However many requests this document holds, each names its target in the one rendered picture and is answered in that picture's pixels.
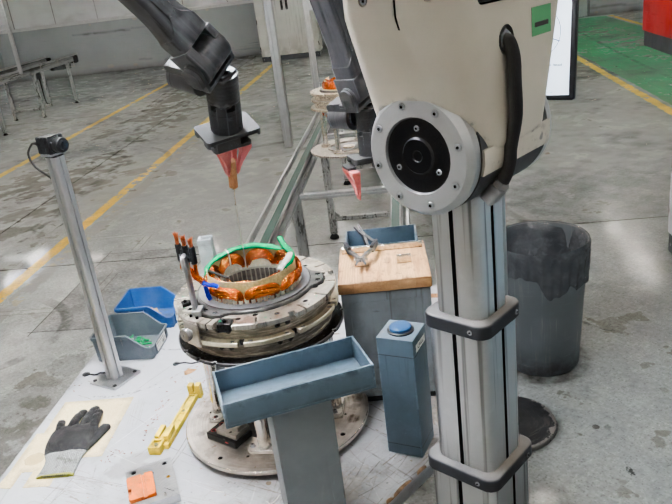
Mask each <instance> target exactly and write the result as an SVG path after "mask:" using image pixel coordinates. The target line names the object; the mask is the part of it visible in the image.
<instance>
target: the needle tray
mask: <svg viewBox="0 0 672 504"><path fill-rule="evenodd" d="M212 375H213V380H214V384H215V389H216V394H217V397H218V401H219V404H220V408H221V411H222V415H223V419H224V422H225V426H226V429H229V428H233V427H236V426H240V425H244V424H247V423H251V422H254V421H258V420H262V419H265V418H267V421H268V426H269V432H270V437H271V442H272V448H273V453H274V458H275V464H276V469H277V474H278V480H279V485H280V490H281V496H282V500H283V503H284V504H346V497H345V490H344V483H343V476H342V470H341V463H340V456H339V449H338V442H337V435H336V428H335V421H334V414H333V407H332V401H331V400H333V399H337V398H341V397H344V396H348V395H351V394H355V393H359V392H362V391H366V390H369V389H373V388H376V379H375V371H374V364H373V363H372V361H371V360H370V359H369V357H368V356H367V354H366V353H365V352H364V350H363V349H362V348H361V346H360V345H359V343H358V342H357V341H356V339H355V338H354V337H353V336H349V337H345V338H341V339H337V340H333V341H329V342H326V343H322V344H318V345H314V346H310V347H306V348H302V349H299V350H295V351H291V352H287V353H283V354H279V355H275V356H271V357H268V358H264V359H260V360H256V361H252V362H248V363H244V364H240V365H237V366H233V367H229V368H225V369H221V370H217V371H213V372H212Z"/></svg>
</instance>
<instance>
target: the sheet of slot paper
mask: <svg viewBox="0 0 672 504"><path fill-rule="evenodd" d="M133 398H134V397H126V398H113V399H100V400H87V401H74V402H65V403H64V405H63V406H62V408H61V409H60V411H59V412H58V413H57V415H56V416H55V418H54V419H53V421H52V422H51V423H50V425H49V426H48V428H47V429H46V431H45V432H44V433H40V434H36V436H35V437H34V438H33V440H32V441H31V443H30V444H29V445H28V447H27V448H26V450H25V451H24V452H23V454H22V455H21V457H20V458H19V460H18V461H17V462H16V464H15V465H14V467H13V468H12V469H11V471H10V472H9V473H8V474H7V476H6V477H5V478H4V479H3V480H2V481H1V483H0V488H2V489H11V488H12V486H13V485H14V484H15V482H16V481H17V479H18V478H19V476H20V475H21V473H25V472H32V474H31V475H30V477H29V478H28V480H27V481H26V483H25V484H24V486H23V487H22V488H31V487H47V486H50V485H51V483H52V481H53V480H54V478H50V479H35V478H36V477H37V475H38V474H39V473H40V471H41V470H42V468H43V466H44V464H45V456H44V451H45V447H46V444H47V442H48V440H49V438H50V436H51V435H52V433H53V432H54V431H55V429H56V425H57V423H58V421H59V420H65V421H66V423H65V426H66V425H68V424H69V422H70V420H71V419H72V417H73V416H74V415H75V414H76V413H78V412H79V411H80V410H82V409H86V410H88V411H89V409H90V408H92V407H94V406H99V407H100V409H102V410H103V415H102V417H101V420H100V423H99V427H100V426H101V425H102V424H103V423H108V424H110V425H111V428H110V429H109V430H108V432H107V433H106V434H105V435H104V436H103V437H102V438H101V439H100V440H99V441H98V442H97V443H96V444H95V445H94V446H93V447H92V448H90V449H89V450H88V451H87V452H86V453H85V454H84V455H83V456H82V458H84V457H99V456H102V455H103V453H104V451H105V449H106V447H107V446H108V444H109V442H110V440H111V438H112V436H113V435H114V433H115V431H116V429H117V427H118V426H119V424H120V422H121V420H122V418H123V416H124V415H125V413H126V411H127V409H128V407H129V405H130V404H131V402H132V400H133Z"/></svg>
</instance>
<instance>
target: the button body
mask: <svg viewBox="0 0 672 504"><path fill-rule="evenodd" d="M394 321H398V320H389V321H388V322H387V324H386V325H385V326H384V328H383V329H382V330H381V332H380V333H379V334H378V336H377V337H376V342H377V351H378V360H379V369H380V378H381V386H382V395H383V404H384V413H385V422H386V431H387V440H388V449H389V451H390V452H395V453H401V454H406V455H411V456H416V457H422V458H423V457H424V455H425V453H426V451H427V449H428V447H429V445H430V443H431V441H432V439H433V437H434V430H433V418H432V406H431V394H430V381H429V369H428V357H427V345H426V333H425V323H417V322H409V323H411V324H412V325H413V326H414V332H413V333H412V334H410V335H407V336H404V337H394V336H391V335H389V334H388V333H387V328H388V326H389V325H390V324H391V323H392V322H394ZM423 334H425V341H424V342H423V344H422V345H421V347H420V348H419V350H418V352H417V353H416V344H417V343H418V341H419V340H420V338H421V337H422V335H423Z"/></svg>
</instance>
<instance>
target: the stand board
mask: <svg viewBox="0 0 672 504"><path fill-rule="evenodd" d="M406 253H411V262H406V263H397V256H396V255H397V254H406ZM367 257H368V262H369V266H366V267H355V265H354V259H356V258H354V257H353V256H352V255H348V254H344V255H342V251H341V248H340V257H339V271H338V293H339V295H348V294H358V293H369V292H379V291H390V290H400V289H411V288H421V287H431V286H432V276H431V272H430V268H429V263H428V259H427V254H426V250H425V245H424V241H423V240H422V247H414V248H404V249H394V250H384V251H374V252H371V253H370V254H369V255H368V256H367Z"/></svg>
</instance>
